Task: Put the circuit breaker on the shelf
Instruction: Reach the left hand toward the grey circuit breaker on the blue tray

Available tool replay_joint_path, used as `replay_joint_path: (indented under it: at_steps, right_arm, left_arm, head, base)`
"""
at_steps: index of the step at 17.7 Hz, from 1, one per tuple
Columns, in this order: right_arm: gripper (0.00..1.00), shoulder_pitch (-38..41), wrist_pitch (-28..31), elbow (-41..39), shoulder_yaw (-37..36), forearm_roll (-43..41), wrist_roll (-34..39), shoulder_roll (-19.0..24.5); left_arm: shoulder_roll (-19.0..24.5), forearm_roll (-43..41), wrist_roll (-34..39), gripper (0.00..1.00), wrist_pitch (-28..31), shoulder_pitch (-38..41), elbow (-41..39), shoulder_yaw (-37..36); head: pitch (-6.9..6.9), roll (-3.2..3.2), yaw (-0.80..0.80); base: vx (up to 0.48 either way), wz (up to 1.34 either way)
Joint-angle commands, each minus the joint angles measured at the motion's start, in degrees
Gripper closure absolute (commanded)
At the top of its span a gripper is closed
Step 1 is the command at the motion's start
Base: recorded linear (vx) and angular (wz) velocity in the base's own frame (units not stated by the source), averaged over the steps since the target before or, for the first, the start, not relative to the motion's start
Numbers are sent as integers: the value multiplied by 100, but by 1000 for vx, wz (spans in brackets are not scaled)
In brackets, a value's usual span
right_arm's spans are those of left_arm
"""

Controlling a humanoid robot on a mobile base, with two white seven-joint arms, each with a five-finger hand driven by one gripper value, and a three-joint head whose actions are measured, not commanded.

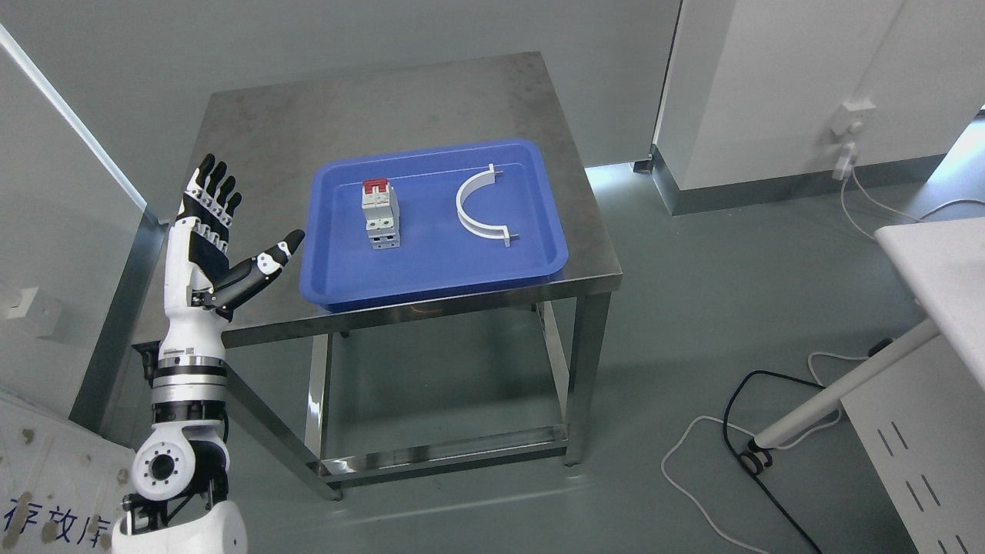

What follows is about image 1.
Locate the white labelled sign board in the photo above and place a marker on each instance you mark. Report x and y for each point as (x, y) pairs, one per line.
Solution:
(61, 485)

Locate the white power plug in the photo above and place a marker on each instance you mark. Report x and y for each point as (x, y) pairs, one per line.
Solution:
(847, 156)

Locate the white perforated cabinet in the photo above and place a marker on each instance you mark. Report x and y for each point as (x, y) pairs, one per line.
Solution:
(921, 423)

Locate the white wall socket box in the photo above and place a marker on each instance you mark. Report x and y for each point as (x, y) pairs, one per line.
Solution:
(851, 117)

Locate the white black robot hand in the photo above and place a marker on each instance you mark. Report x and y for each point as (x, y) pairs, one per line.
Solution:
(201, 288)

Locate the blue plastic tray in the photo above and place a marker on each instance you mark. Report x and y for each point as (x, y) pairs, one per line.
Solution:
(340, 271)

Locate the white semicircular pipe clamp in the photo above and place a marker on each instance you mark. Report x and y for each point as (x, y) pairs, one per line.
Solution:
(482, 204)

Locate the white red circuit breaker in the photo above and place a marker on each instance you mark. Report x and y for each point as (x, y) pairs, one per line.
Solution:
(380, 207)

